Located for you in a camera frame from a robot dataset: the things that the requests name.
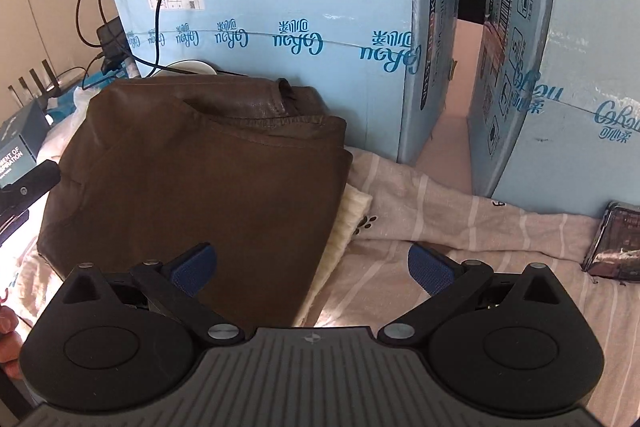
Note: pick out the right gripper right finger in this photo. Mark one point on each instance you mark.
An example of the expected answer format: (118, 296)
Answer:
(453, 288)

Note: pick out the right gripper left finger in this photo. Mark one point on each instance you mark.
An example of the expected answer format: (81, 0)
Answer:
(172, 288)

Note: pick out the brown garment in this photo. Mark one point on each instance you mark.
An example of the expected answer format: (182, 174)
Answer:
(254, 167)

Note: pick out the person left hand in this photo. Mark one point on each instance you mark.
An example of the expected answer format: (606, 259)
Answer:
(10, 343)

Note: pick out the dark printed box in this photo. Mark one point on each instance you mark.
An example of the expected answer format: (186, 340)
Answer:
(21, 138)

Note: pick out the striped cartoon bed sheet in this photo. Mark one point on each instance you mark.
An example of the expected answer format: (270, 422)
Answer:
(547, 345)

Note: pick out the black wifi router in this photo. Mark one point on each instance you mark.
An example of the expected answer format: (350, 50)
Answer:
(42, 84)

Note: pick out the cream knitted sweater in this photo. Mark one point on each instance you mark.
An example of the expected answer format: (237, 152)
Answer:
(335, 241)

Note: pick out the black smartphone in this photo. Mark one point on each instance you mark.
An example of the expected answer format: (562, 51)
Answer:
(614, 253)

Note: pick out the black power adapter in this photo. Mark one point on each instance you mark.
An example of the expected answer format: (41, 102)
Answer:
(114, 45)

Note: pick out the light blue carton right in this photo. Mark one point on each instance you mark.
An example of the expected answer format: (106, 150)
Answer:
(554, 118)

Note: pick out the light blue carton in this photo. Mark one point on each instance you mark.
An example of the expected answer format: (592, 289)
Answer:
(382, 65)
(554, 118)

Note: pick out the white round bowl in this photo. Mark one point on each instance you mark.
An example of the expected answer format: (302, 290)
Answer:
(186, 67)

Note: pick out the light blue carton left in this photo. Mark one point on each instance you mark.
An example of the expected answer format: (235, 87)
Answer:
(382, 65)

